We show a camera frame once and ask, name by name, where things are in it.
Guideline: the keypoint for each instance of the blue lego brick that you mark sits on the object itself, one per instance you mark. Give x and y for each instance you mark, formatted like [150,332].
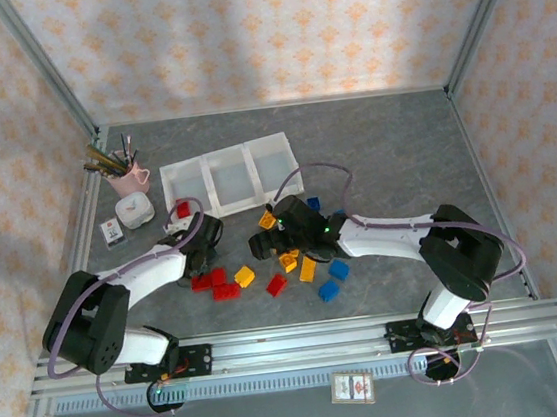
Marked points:
[338,269]
[314,203]
[328,291]

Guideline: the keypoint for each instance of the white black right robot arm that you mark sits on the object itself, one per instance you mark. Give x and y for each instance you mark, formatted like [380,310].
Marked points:
[378,242]

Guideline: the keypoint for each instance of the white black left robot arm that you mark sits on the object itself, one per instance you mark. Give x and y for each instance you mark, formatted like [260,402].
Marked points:
[150,271]

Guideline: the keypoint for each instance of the long yellow lego brick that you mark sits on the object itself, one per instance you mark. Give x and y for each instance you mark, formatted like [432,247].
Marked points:
[307,268]

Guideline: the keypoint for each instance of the white plastic bin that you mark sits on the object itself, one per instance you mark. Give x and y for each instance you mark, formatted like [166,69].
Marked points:
[274,169]
[182,181]
[233,183]

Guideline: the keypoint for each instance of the long red lego brick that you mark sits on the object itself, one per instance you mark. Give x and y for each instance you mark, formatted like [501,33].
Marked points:
[226,292]

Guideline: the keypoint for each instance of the small white clock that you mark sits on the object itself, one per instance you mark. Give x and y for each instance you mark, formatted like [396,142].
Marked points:
[134,211]

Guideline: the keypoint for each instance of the small white card box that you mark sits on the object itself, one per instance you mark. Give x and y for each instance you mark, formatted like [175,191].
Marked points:
[112,233]

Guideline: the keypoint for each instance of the pink cup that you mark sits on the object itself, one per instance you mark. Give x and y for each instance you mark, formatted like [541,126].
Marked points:
[127,181]

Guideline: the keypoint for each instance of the wide aluminium front beam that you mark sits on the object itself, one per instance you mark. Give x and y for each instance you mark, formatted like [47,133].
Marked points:
[299,347]

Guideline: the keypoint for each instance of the olive pencil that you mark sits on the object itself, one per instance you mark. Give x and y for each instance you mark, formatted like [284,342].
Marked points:
[102,159]

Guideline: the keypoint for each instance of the black pencil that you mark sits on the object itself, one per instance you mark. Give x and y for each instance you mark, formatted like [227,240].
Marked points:
[95,168]

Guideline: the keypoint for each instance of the playing card box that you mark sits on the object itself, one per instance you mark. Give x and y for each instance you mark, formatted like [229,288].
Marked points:
[352,387]

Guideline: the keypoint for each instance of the aluminium frame rail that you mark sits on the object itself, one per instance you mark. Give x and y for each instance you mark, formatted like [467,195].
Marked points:
[487,184]
[88,205]

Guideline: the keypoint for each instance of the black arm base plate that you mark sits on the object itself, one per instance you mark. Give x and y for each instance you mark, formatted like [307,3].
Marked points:
[401,335]
[195,361]

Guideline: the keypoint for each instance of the aluminium frame post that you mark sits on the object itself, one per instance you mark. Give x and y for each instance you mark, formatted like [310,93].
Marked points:
[40,59]
[482,9]

